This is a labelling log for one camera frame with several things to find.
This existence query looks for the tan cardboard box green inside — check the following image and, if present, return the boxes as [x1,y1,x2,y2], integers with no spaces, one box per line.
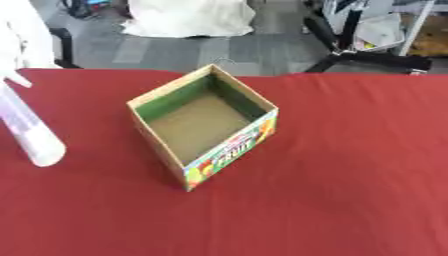
[126,63,280,192]

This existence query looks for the white cloth bundle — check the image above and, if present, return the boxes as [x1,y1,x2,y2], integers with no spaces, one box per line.
[119,0,258,39]

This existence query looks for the white storage bin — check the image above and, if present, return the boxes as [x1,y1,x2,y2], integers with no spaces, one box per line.
[351,12,408,53]

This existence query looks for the black tripod stand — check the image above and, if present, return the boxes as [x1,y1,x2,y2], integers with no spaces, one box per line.
[301,0,434,75]

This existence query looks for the person's hand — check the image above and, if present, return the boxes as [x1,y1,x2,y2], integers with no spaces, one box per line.
[0,68,34,89]

